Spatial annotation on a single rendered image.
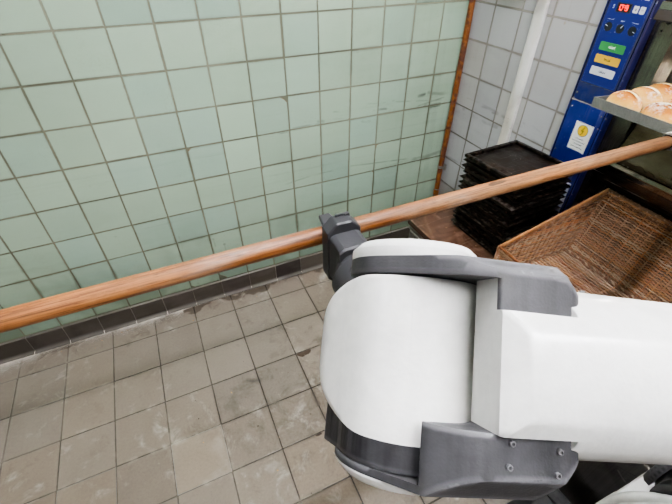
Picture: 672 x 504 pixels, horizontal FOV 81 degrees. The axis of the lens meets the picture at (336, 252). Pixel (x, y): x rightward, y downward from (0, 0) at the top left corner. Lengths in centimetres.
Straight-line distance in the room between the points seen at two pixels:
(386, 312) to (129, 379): 193
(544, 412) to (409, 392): 6
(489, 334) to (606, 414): 6
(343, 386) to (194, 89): 159
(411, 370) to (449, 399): 2
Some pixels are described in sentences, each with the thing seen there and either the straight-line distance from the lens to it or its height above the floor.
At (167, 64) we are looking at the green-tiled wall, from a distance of 171.
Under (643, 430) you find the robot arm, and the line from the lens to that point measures 24.
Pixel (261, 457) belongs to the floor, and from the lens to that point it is 174.
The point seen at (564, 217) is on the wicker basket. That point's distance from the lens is 164.
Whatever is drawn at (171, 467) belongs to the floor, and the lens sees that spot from 182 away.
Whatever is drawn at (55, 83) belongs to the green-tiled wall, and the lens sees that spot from 174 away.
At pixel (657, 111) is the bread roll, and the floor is 122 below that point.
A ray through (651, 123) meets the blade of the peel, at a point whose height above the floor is 119.
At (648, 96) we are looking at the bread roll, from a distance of 147.
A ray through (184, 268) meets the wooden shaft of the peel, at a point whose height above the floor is 121.
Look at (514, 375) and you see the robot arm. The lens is 20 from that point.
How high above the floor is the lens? 159
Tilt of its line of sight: 40 degrees down
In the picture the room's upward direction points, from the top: straight up
